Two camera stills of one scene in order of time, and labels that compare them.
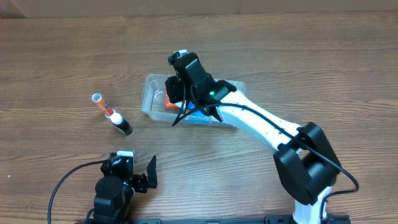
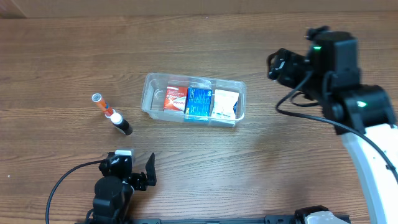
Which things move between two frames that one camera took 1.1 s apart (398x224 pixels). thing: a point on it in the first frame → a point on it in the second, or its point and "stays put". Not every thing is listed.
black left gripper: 140,182 stays put
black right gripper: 173,90 → 278,65
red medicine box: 168,105 stays put
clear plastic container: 153,105 stays put
